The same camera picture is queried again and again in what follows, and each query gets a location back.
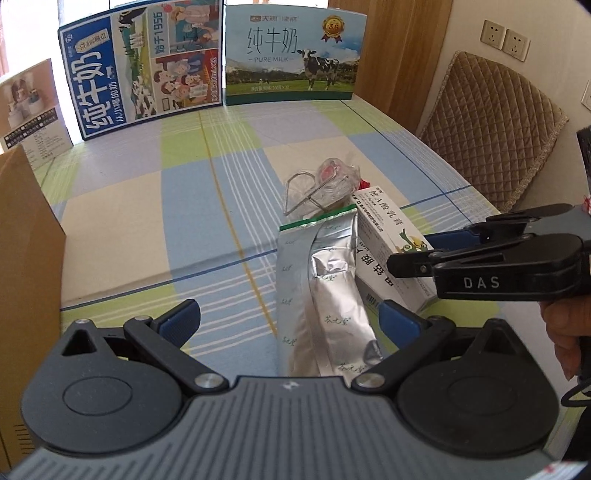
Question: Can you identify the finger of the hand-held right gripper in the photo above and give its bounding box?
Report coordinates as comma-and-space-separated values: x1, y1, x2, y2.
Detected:
387, 232, 539, 280
425, 203, 576, 253

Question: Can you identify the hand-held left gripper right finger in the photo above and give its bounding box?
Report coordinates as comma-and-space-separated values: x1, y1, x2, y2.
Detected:
352, 299, 546, 391

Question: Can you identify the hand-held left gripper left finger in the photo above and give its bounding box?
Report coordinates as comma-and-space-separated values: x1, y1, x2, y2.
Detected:
46, 299, 230, 395

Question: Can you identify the white medicine box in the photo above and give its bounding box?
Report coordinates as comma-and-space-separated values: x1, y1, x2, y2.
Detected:
353, 187, 439, 315

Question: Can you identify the silver foil pouch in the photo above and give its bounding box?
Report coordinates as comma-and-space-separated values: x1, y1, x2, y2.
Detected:
277, 205, 384, 379

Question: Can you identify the clear bag with wire clip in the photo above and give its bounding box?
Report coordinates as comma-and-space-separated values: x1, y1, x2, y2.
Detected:
283, 157, 363, 217

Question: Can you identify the brown cardboard box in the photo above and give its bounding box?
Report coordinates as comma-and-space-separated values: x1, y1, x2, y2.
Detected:
0, 145, 66, 467

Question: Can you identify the plaid cloth covered desktop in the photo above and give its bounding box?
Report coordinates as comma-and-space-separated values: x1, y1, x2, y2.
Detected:
34, 99, 504, 384

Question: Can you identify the person's right hand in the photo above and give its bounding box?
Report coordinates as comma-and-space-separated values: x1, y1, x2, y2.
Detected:
540, 300, 583, 380

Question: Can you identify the quilted brown chair cover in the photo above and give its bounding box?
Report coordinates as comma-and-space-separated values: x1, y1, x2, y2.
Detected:
418, 51, 570, 213

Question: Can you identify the wooden wardrobe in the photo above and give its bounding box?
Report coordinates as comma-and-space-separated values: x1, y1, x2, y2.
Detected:
328, 0, 446, 134

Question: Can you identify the white product box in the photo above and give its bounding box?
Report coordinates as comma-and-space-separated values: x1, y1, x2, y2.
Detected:
0, 58, 72, 164

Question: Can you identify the blue comic milk carton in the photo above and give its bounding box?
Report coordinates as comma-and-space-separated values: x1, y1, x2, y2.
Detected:
58, 0, 225, 141

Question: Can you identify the green cow milk carton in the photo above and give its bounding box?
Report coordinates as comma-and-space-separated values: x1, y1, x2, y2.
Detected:
223, 4, 369, 107

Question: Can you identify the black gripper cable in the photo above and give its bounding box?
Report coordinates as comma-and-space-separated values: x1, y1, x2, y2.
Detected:
561, 378, 591, 410

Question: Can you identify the beige wall socket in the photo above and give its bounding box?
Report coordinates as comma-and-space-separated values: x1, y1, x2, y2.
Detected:
480, 19, 506, 51
502, 28, 531, 63

